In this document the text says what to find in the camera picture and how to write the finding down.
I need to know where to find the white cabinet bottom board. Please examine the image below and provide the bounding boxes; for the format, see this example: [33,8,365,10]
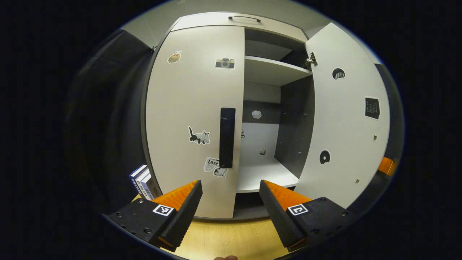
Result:
[236,153,300,194]

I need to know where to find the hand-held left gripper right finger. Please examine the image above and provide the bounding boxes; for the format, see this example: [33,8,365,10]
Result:
[259,179,352,252]

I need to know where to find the black door handle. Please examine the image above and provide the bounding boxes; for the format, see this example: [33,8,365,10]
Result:
[219,107,236,169]

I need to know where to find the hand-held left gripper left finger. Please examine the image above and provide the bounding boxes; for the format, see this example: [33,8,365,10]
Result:
[106,179,203,252]

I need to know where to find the white cabinet shelf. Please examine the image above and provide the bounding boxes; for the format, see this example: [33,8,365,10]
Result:
[244,55,313,86]

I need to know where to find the grey double-door shoe cabinet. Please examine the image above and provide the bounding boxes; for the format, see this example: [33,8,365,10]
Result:
[141,12,318,221]

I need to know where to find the white cabinet door camera sticker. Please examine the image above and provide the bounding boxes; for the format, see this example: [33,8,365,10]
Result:
[145,25,246,220]

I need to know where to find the white cabinet door headphone sticker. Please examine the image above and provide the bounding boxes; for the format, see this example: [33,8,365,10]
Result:
[294,22,391,209]

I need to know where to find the black drawer handle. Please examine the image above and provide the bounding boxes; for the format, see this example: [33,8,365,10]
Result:
[228,15,262,23]

